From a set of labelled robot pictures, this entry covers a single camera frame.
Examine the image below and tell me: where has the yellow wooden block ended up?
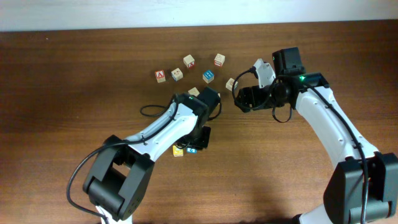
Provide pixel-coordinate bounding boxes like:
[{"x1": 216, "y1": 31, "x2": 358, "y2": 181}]
[{"x1": 172, "y1": 145, "x2": 183, "y2": 157}]

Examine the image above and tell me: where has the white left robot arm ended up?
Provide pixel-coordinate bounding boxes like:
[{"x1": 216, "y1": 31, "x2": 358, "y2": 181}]
[{"x1": 83, "y1": 87, "x2": 220, "y2": 223}]

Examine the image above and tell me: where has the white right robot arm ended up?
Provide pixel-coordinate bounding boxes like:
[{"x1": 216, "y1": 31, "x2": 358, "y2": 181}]
[{"x1": 232, "y1": 47, "x2": 397, "y2": 224}]

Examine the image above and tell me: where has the wooden block shell picture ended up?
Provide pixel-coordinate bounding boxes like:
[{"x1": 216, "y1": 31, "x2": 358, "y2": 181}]
[{"x1": 225, "y1": 78, "x2": 238, "y2": 91}]

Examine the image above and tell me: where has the blue top wooden block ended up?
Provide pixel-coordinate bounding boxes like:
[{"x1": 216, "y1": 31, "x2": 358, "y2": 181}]
[{"x1": 203, "y1": 70, "x2": 215, "y2": 83}]

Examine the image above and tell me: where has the wooden block red top right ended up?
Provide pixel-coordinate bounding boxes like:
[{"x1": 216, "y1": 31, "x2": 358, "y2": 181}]
[{"x1": 214, "y1": 54, "x2": 226, "y2": 67}]

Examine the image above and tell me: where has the wooden block blue side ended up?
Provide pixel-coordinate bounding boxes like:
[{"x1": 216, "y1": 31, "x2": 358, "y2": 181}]
[{"x1": 171, "y1": 68, "x2": 183, "y2": 82}]

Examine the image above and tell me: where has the wooden block red X side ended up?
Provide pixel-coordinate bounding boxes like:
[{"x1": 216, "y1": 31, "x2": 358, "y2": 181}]
[{"x1": 183, "y1": 55, "x2": 195, "y2": 69}]

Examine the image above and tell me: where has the wooden block red A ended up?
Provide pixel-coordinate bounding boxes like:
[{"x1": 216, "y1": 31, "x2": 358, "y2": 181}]
[{"x1": 155, "y1": 70, "x2": 166, "y2": 83}]

